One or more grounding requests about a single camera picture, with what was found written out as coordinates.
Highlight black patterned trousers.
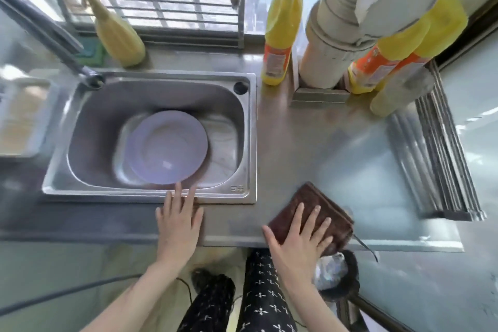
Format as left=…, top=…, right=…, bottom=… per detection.
left=177, top=248, right=298, bottom=332

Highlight green sponge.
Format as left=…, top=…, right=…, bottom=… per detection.
left=76, top=41, right=106, bottom=66

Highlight brown cleaning cloth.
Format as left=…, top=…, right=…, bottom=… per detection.
left=267, top=182, right=355, bottom=258

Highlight white cup drying rack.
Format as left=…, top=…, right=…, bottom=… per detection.
left=0, top=77, right=53, bottom=159

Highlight steel sink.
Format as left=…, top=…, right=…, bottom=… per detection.
left=41, top=70, right=257, bottom=205

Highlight black floor cable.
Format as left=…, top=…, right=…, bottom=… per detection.
left=0, top=273, right=193, bottom=317

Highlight pale yellow spray bottle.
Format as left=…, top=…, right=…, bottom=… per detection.
left=80, top=0, right=147, bottom=68

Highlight dark shoe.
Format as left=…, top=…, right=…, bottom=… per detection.
left=190, top=268, right=218, bottom=292

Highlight white drain pipe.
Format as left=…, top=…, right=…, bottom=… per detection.
left=299, top=0, right=448, bottom=89

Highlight person's right hand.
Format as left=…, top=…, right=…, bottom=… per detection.
left=261, top=202, right=334, bottom=289

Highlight person's left hand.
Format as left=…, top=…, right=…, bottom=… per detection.
left=155, top=182, right=205, bottom=266

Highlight purple plate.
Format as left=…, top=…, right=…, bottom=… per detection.
left=123, top=109, right=210, bottom=185

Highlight clear plastic bag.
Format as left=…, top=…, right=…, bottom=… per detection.
left=313, top=252, right=349, bottom=292

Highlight black bin with bag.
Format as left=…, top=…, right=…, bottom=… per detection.
left=311, top=250, right=361, bottom=303

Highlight chrome faucet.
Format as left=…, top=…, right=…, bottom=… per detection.
left=0, top=0, right=106, bottom=90

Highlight stainless steel countertop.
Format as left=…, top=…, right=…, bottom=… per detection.
left=0, top=44, right=466, bottom=253

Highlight rolled steel drying rack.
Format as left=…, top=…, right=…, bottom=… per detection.
left=385, top=61, right=487, bottom=223

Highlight frosted glass sliding door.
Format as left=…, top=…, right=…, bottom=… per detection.
left=435, top=0, right=498, bottom=332

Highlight person's right forearm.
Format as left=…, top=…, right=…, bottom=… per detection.
left=280, top=277, right=349, bottom=332

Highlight person's left forearm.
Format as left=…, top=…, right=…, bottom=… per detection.
left=81, top=257, right=195, bottom=332

